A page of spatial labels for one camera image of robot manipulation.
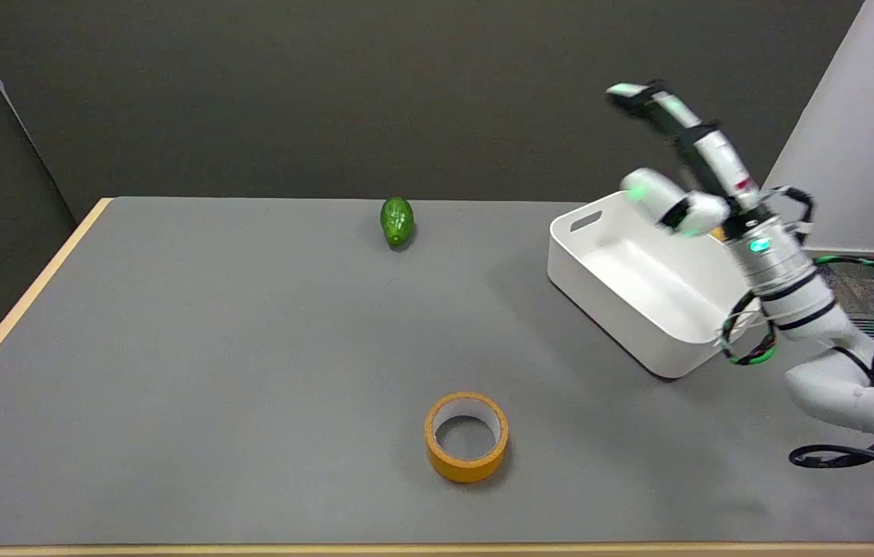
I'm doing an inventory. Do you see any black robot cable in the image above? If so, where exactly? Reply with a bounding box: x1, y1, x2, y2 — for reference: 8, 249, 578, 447
788, 443, 874, 485

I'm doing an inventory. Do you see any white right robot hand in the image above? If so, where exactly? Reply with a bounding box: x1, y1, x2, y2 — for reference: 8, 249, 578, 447
606, 80, 764, 240

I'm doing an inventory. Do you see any green cucumber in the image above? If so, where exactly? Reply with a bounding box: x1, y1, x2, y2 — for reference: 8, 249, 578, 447
380, 196, 415, 248

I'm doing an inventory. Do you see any yellow tape roll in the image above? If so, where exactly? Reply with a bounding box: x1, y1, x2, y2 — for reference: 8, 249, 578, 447
424, 391, 510, 484

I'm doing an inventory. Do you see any white plastic bin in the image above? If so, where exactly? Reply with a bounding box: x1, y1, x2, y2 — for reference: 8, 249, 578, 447
547, 190, 764, 379

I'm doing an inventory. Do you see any green black cable loop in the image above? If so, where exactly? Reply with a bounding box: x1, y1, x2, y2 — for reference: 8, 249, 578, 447
719, 292, 780, 367

